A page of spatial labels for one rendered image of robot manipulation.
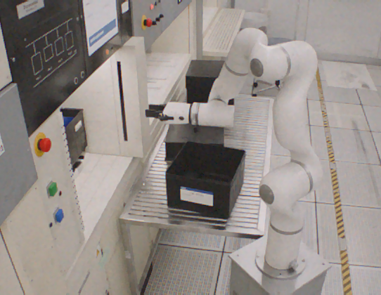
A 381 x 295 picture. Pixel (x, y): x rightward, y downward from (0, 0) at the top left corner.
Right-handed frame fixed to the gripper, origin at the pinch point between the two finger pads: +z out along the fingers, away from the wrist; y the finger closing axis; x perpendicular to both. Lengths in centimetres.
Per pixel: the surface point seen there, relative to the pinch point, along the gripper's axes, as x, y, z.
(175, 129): -33, 45, 2
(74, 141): -15.8, -1.6, 34.7
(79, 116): -8.4, 7.1, 34.7
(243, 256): -43, -29, -40
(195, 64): -18, 99, 1
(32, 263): -11, -74, 16
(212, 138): -33, 39, -18
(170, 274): -119, 24, 3
